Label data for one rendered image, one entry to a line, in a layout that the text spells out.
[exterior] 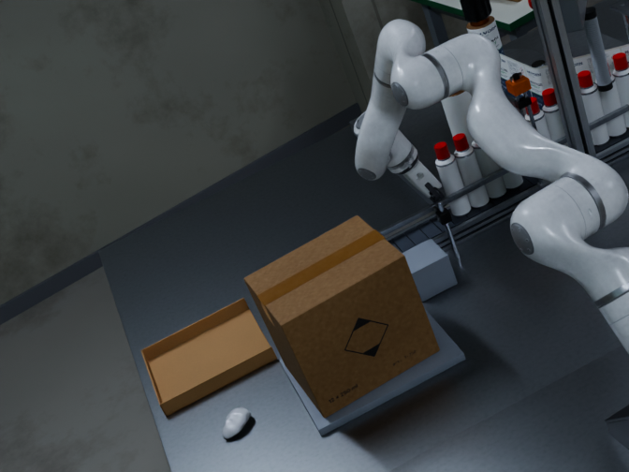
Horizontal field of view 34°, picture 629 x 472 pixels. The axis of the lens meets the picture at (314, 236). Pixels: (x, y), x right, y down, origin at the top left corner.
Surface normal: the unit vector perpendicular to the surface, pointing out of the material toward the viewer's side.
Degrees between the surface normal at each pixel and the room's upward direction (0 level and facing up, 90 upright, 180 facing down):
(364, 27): 90
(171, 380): 0
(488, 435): 0
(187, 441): 0
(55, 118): 90
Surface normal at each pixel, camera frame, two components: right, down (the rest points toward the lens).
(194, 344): -0.34, -0.79
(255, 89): 0.43, 0.34
